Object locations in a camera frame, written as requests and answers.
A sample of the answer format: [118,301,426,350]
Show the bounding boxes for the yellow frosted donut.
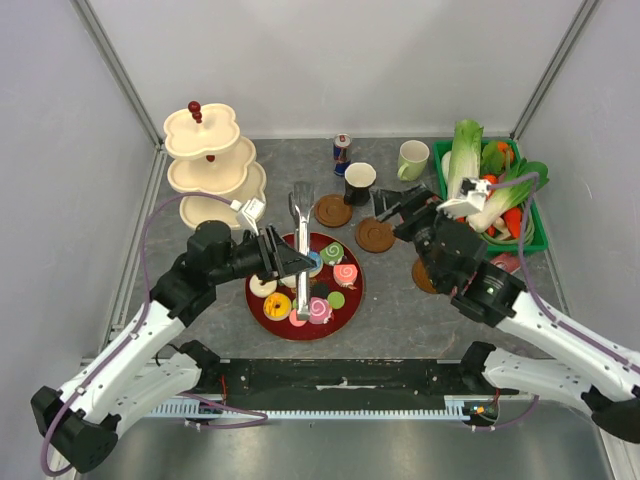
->
[262,292,292,321]

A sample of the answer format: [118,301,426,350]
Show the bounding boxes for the brown wooden coaster middle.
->
[355,217,395,253]

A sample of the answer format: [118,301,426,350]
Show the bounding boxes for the white cream sandwich bun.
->
[279,275,297,289]

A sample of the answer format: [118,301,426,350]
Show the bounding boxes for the black mug white inside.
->
[343,162,377,206]

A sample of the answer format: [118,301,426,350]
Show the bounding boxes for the black sandwich cookie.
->
[311,282,330,299]

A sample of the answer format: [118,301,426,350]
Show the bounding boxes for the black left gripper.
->
[210,224,317,285]

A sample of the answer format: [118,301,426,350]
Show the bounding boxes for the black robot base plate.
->
[186,359,497,408]

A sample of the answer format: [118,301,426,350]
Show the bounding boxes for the toy napa cabbage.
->
[446,119,484,199]

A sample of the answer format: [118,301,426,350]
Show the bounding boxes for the green macaron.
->
[327,291,346,310]

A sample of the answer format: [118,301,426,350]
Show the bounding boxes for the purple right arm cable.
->
[464,172,640,432]

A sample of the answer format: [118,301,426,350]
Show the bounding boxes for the brown wooden coaster right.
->
[411,259,437,294]

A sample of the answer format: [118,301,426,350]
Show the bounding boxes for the brown wooden coaster left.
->
[314,194,353,228]

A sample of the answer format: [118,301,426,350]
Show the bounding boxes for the toy green long beans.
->
[481,204,535,247]

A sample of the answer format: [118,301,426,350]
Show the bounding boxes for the plain white donut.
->
[249,275,278,298]

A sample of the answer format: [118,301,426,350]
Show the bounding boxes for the salmon pink swirl roll cake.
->
[333,263,359,289]

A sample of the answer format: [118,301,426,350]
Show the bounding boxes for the toy leafy green vegetable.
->
[480,140,516,176]

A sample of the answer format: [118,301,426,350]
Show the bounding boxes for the brown wooden coaster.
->
[355,217,395,253]
[411,259,437,294]
[314,194,353,228]

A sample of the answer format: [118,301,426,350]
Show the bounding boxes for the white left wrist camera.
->
[230,197,266,235]

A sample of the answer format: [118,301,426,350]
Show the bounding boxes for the toy orange carrot upper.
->
[482,174,499,185]

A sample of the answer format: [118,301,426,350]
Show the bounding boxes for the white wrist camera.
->
[436,178,492,220]
[230,197,266,235]

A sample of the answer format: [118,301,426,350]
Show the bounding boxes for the pink macaron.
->
[289,309,307,327]

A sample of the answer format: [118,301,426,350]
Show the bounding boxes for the round red lacquer tray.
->
[245,232,365,341]

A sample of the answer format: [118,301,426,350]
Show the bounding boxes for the green plastic crate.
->
[432,139,549,257]

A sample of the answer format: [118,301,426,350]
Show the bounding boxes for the toy bok choy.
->
[467,159,549,233]

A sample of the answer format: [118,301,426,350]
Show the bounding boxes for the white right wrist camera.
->
[436,178,492,220]

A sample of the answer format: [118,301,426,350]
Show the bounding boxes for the red bull can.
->
[333,133,352,176]

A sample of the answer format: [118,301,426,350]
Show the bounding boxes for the hot pink swirl roll cake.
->
[309,297,332,325]

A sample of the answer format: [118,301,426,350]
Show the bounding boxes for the cream three-tier dessert stand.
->
[163,101,267,230]

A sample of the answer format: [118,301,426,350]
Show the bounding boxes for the green swirl roll cake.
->
[319,241,345,266]

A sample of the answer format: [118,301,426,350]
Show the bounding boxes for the white slotted cable duct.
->
[145,396,494,421]

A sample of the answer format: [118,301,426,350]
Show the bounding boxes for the light green mug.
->
[397,140,430,181]

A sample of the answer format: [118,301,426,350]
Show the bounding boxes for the silver metal serving tongs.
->
[289,181,314,321]

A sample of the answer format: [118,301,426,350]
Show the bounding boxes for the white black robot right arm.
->
[372,185,639,443]

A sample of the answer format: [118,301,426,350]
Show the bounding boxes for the blue frosted donut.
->
[308,251,324,278]

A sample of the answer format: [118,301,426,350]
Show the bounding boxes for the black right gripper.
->
[369,182,460,290]

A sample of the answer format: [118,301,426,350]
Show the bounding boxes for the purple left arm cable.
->
[39,192,271,476]

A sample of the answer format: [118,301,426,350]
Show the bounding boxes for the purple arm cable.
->
[39,192,271,476]
[464,172,640,432]

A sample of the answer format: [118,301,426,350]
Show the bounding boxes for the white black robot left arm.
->
[30,221,315,477]

